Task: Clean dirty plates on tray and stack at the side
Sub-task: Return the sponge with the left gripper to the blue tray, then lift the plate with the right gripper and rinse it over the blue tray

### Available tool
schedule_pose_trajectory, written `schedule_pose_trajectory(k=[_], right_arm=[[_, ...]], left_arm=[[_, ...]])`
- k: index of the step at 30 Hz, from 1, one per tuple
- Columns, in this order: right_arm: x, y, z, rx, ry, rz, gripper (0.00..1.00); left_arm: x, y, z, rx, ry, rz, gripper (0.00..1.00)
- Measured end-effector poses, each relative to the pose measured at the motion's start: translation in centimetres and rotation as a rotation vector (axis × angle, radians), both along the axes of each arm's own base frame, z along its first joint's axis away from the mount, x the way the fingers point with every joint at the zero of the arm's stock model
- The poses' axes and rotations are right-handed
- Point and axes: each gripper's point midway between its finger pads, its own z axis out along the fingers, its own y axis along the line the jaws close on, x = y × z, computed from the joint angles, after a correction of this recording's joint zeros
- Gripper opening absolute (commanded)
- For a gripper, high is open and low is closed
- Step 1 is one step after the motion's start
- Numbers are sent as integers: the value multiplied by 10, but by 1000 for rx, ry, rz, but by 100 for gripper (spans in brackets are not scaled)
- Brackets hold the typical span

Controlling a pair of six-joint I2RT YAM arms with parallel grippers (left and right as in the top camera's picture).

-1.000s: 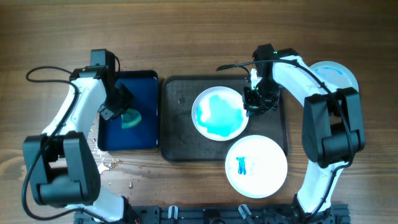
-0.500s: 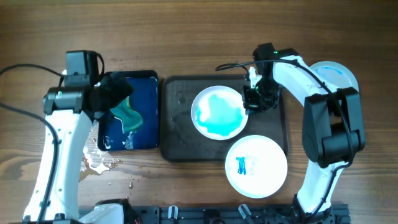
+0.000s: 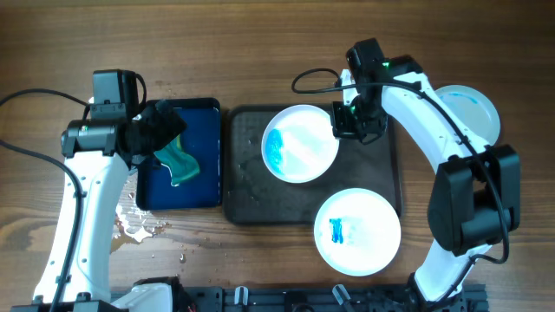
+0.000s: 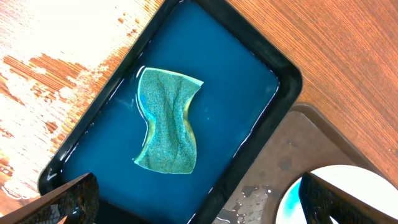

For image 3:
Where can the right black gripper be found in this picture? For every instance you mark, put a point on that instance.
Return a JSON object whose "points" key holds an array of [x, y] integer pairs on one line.
{"points": [[342, 129]]}

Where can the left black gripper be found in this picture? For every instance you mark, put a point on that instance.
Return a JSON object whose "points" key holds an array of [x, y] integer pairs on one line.
{"points": [[166, 131]]}

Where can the green yellow sponge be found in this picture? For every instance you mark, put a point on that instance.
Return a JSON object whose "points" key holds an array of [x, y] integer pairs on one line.
{"points": [[181, 165]]}

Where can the white plate back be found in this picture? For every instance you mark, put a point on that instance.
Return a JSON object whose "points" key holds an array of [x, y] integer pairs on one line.
{"points": [[298, 144]]}

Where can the white plate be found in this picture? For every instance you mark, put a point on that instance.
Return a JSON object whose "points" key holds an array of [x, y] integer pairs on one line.
{"points": [[474, 109], [357, 232], [298, 144]]}

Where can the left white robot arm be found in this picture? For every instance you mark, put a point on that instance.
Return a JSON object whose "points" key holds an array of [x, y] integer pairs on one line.
{"points": [[117, 130]]}

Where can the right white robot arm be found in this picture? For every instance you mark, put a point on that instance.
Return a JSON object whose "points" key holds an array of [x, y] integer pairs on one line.
{"points": [[475, 201]]}

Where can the blue water tray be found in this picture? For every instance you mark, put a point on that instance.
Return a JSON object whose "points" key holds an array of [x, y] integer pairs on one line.
{"points": [[201, 139]]}

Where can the dark brown serving tray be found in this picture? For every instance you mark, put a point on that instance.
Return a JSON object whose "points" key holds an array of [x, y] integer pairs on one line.
{"points": [[254, 196]]}

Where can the white plate front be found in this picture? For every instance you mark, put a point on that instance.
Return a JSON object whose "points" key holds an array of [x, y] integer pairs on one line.
{"points": [[357, 232]]}

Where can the black mounting rail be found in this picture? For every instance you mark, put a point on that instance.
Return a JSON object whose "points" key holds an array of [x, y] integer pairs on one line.
{"points": [[385, 298]]}

